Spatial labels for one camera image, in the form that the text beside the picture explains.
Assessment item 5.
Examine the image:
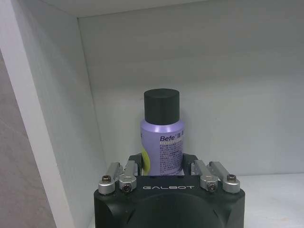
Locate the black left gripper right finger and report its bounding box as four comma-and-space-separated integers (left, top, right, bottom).
182, 153, 241, 195

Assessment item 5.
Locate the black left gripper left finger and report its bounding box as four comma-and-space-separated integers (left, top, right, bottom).
98, 153, 143, 196

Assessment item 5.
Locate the purple bottle with black cap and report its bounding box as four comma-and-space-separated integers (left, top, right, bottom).
139, 88, 185, 176

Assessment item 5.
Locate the white cabinet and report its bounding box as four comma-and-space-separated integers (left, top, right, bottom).
0, 0, 304, 228

